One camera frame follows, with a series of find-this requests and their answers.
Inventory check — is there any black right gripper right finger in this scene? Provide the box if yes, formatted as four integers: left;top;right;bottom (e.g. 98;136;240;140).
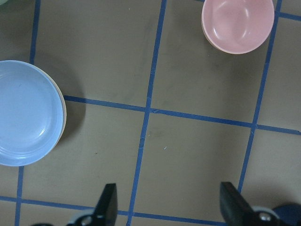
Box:
220;182;254;226

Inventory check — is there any green bowl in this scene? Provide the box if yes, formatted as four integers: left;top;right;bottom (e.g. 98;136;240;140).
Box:
0;0;8;5

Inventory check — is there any blue plate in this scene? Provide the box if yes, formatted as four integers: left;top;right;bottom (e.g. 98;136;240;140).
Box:
0;60;62;167

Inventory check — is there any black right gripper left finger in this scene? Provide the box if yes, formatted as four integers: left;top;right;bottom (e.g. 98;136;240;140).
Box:
93;183;117;226

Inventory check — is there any pink bowl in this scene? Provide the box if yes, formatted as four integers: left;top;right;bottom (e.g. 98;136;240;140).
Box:
201;0;275;55

